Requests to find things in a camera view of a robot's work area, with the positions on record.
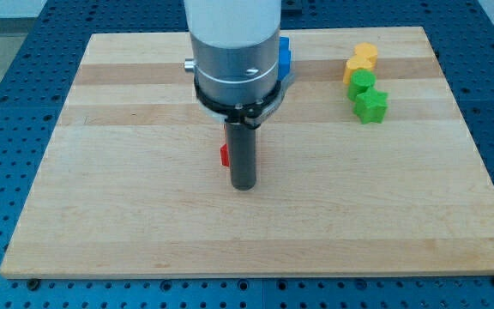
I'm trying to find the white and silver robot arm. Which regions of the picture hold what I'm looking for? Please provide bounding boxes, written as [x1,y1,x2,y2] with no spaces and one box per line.
[184,0,294,130]

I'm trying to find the green star block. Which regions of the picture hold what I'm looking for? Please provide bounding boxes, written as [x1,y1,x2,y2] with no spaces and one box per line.
[353,87,389,124]

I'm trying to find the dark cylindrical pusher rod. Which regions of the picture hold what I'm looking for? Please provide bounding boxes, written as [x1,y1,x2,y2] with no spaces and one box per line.
[225,123,256,191]

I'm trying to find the red block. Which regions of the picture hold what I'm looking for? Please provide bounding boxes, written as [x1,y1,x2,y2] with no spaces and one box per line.
[220,143,230,167]

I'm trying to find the blue block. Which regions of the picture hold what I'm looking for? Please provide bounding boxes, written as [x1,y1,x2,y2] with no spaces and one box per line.
[278,36,292,81]

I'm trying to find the wooden board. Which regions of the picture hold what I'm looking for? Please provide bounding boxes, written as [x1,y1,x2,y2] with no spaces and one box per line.
[0,27,494,279]

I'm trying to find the green cylinder block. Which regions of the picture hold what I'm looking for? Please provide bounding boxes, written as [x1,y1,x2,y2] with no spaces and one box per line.
[346,69,377,101]

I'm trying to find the yellow heart block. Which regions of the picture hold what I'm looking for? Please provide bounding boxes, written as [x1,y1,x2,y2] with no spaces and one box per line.
[342,55,375,85]

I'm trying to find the yellow hexagon block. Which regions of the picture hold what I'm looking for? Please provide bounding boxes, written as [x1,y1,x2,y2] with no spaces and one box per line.
[354,42,378,66]

